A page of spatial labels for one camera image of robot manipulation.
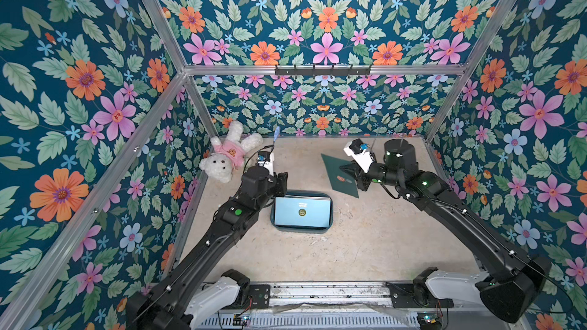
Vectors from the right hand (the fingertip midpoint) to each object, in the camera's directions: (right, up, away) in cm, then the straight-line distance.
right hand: (345, 162), depth 70 cm
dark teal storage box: (-13, -27, +18) cm, 35 cm away
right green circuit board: (+27, -51, +2) cm, 58 cm away
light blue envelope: (-14, -20, +19) cm, 30 cm away
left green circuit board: (-34, -51, +2) cm, 61 cm away
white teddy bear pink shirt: (-48, +4, +34) cm, 59 cm away
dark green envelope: (-1, -6, +6) cm, 9 cm away
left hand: (-19, -4, +6) cm, 20 cm away
